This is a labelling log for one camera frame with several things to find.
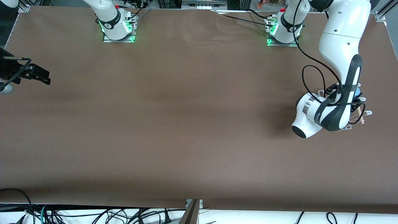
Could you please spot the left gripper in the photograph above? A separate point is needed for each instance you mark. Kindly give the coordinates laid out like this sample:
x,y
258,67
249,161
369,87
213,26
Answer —
x,y
333,96

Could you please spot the aluminium frame profile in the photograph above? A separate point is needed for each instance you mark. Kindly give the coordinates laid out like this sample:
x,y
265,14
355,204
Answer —
x,y
191,214

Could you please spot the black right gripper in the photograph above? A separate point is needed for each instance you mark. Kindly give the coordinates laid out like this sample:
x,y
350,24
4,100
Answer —
x,y
6,69

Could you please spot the orange cluttered object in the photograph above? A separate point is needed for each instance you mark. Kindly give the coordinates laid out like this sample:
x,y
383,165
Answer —
x,y
270,3

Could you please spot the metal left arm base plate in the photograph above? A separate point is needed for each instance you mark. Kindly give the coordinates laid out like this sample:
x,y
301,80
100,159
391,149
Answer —
x,y
283,44

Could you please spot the metal corner bracket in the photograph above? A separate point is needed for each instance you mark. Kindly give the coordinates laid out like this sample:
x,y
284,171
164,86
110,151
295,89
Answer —
x,y
24,8
380,16

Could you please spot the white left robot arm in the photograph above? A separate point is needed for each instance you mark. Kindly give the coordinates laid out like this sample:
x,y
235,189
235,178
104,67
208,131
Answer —
x,y
342,37

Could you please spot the brown table cover sheet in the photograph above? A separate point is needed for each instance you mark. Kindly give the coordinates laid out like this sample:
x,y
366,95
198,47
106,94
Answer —
x,y
199,140

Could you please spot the white power strip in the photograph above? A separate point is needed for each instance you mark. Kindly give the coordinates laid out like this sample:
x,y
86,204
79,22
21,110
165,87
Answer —
x,y
203,6

